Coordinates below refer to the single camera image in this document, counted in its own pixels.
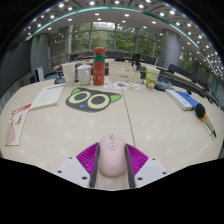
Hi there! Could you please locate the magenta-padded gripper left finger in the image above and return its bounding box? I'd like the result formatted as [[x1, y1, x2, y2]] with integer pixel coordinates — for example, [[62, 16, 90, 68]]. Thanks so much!
[[54, 142, 101, 189]]

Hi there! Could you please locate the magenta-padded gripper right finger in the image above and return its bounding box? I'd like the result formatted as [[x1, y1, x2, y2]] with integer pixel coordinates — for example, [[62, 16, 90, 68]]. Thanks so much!
[[124, 143, 169, 189]]

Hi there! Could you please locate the pink computer mouse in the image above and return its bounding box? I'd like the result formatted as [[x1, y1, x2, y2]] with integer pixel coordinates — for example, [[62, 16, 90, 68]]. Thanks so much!
[[97, 133, 128, 178]]

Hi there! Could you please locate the black cat-face mouse pad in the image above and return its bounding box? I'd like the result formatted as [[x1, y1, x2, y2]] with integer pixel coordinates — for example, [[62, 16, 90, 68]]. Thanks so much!
[[65, 87, 123, 113]]

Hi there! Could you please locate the red and white magazine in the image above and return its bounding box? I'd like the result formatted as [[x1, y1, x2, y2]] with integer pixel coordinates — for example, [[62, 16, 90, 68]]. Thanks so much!
[[4, 102, 33, 147]]

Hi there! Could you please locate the white printed document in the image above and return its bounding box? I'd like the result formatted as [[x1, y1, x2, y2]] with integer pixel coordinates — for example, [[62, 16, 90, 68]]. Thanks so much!
[[29, 83, 66, 111]]

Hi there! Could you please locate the blue and white book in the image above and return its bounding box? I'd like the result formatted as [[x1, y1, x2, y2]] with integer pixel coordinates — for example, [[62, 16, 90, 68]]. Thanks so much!
[[165, 88, 200, 111]]

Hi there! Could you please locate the black microphone with orange band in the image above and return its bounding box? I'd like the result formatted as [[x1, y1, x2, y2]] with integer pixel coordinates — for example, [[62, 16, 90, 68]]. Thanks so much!
[[194, 102, 218, 139]]

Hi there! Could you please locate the dark conference microphone unit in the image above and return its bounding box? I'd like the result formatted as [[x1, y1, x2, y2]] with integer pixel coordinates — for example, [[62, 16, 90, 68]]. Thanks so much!
[[54, 75, 67, 85], [154, 80, 175, 92]]

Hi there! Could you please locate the colourful sticker sheet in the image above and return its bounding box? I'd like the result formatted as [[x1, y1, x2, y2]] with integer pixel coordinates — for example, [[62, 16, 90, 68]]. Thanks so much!
[[103, 79, 142, 93]]

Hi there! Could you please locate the green-printed paper cup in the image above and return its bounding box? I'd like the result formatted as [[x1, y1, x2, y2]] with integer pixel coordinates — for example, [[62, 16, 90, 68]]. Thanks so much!
[[144, 66, 161, 90]]

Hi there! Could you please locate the white lidded mug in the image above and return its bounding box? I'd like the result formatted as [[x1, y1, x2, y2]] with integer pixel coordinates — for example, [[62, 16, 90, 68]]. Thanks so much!
[[76, 63, 93, 86]]

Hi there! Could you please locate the stack of white paper cups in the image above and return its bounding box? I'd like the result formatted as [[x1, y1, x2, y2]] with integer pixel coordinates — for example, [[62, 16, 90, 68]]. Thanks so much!
[[62, 62, 77, 88]]

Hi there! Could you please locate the long curved conference table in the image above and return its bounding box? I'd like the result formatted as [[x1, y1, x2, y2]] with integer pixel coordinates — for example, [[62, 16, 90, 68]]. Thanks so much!
[[53, 59, 216, 99]]

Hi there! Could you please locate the white cardboard box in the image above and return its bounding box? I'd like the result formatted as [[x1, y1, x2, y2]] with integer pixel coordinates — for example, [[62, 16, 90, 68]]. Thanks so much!
[[108, 60, 142, 83]]

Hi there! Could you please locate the red drink bottle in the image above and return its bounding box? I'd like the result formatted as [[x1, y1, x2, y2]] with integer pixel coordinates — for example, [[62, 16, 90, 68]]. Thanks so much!
[[92, 46, 106, 87]]

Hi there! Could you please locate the group of dark office chairs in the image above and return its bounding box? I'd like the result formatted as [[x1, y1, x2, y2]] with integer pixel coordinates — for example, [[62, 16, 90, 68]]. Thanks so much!
[[68, 51, 214, 98]]

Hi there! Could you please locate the group of ceiling lights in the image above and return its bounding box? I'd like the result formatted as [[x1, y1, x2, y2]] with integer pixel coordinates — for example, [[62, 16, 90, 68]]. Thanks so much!
[[23, 0, 224, 73]]

